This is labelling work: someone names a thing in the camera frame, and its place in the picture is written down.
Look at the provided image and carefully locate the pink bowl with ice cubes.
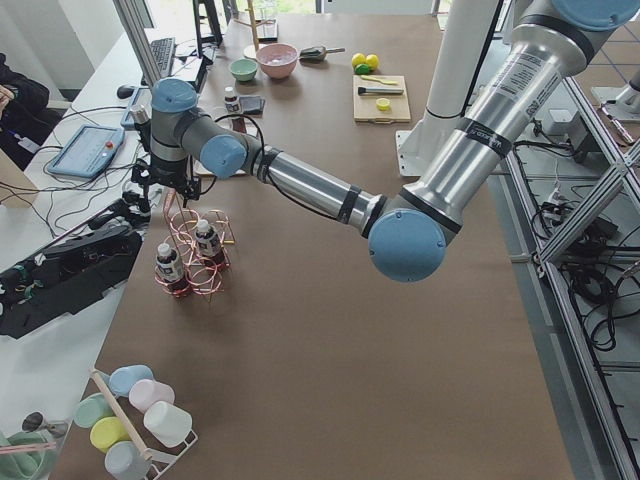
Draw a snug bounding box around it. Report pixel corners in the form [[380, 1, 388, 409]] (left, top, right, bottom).
[[256, 43, 299, 79]]

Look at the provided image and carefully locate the pink plastic cup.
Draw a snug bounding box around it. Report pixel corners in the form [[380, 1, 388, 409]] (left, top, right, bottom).
[[128, 379, 175, 413]]

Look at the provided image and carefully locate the bamboo cutting board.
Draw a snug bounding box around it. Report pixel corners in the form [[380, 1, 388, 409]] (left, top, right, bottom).
[[352, 75, 411, 123]]

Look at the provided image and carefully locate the wooden cup tree stand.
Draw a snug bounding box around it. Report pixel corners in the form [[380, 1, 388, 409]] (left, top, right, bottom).
[[236, 0, 278, 60]]

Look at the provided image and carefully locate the aluminium frame post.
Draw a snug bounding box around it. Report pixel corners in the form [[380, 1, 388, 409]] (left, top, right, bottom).
[[113, 0, 161, 87]]

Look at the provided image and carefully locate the black open equipment case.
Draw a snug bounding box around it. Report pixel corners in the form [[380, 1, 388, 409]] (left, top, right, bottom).
[[0, 189, 152, 341]]

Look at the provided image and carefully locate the green bowl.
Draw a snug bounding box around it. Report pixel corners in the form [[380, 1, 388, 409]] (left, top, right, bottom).
[[229, 58, 258, 82]]

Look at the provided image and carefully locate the tea bottle white cap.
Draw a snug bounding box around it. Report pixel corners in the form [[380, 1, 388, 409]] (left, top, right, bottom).
[[156, 242, 191, 298], [195, 219, 227, 269], [224, 86, 247, 133]]

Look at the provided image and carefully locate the steel jigger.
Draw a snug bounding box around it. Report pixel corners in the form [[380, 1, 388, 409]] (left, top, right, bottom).
[[21, 411, 69, 439]]

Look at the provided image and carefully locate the white plastic cup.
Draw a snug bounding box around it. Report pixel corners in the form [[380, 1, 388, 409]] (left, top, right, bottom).
[[143, 401, 193, 448]]

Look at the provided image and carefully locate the cream rabbit tray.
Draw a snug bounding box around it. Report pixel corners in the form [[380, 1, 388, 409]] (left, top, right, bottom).
[[196, 117, 248, 179]]

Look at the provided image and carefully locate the yellow plastic knife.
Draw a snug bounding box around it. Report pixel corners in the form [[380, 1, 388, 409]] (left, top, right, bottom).
[[360, 75, 399, 85]]

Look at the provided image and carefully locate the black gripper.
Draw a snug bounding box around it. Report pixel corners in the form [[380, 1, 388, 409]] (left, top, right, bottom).
[[131, 159, 201, 212]]

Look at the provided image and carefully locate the black thermos bottle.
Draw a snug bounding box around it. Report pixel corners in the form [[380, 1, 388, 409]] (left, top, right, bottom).
[[130, 104, 152, 154]]

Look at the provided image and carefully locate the black computer mouse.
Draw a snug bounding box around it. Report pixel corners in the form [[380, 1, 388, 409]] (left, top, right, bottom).
[[116, 85, 136, 99]]

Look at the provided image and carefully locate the steel muddler black tip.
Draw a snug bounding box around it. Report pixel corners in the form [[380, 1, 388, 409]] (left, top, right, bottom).
[[357, 86, 404, 96]]

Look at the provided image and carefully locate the copper wire bottle basket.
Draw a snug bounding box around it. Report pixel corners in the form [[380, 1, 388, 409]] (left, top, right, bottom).
[[154, 189, 236, 303]]

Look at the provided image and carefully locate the yellow lemon far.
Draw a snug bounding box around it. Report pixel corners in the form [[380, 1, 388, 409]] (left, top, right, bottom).
[[351, 52, 366, 69]]

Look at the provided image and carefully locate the blue plastic cup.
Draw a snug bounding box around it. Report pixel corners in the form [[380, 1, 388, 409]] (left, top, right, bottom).
[[108, 364, 155, 397]]

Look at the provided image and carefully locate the blue teach pendant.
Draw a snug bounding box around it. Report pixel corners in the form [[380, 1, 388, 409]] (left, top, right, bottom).
[[120, 87, 152, 131], [46, 125, 125, 180]]

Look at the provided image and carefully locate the yellow plastic cup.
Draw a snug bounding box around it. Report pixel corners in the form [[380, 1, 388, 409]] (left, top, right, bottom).
[[90, 416, 130, 453]]

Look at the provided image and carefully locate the green plastic cup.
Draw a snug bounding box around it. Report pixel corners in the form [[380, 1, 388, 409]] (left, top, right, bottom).
[[73, 392, 114, 429]]

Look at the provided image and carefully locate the steel ice scoop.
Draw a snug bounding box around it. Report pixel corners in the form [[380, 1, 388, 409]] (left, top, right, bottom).
[[299, 45, 346, 62]]

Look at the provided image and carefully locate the grey folded cloth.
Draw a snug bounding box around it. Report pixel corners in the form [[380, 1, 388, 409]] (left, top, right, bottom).
[[239, 95, 266, 116]]

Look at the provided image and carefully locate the black keyboard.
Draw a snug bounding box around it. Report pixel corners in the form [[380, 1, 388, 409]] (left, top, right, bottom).
[[149, 37, 176, 78]]

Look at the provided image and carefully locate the half lemon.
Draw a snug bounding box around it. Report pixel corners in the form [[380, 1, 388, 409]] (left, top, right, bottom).
[[376, 98, 391, 111]]

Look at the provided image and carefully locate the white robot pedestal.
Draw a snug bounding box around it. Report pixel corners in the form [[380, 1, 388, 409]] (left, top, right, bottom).
[[396, 0, 503, 177]]

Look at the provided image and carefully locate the blue teach pendant near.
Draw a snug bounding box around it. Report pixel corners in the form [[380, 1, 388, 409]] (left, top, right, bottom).
[[46, 125, 125, 180]]

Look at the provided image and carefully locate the white wire cup rack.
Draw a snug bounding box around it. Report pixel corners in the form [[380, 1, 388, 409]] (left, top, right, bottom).
[[90, 369, 199, 479]]

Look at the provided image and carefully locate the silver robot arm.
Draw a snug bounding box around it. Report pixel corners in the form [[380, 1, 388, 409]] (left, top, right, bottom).
[[143, 1, 639, 282]]

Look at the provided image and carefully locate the blue teach pendant far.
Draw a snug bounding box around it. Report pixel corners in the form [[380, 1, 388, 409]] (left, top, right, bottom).
[[120, 87, 152, 131]]

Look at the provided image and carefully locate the grey plastic cup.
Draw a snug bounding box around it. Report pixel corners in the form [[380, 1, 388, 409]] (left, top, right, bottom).
[[104, 441, 151, 480]]

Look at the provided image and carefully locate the person in black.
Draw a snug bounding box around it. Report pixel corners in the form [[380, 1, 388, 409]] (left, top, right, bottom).
[[1, 53, 61, 170]]

